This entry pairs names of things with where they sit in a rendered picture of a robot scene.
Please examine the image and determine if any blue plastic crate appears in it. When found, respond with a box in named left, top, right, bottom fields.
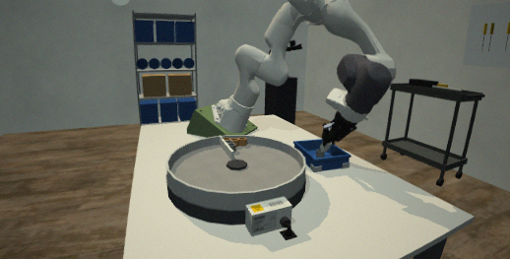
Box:
left=293, top=139, right=351, bottom=172

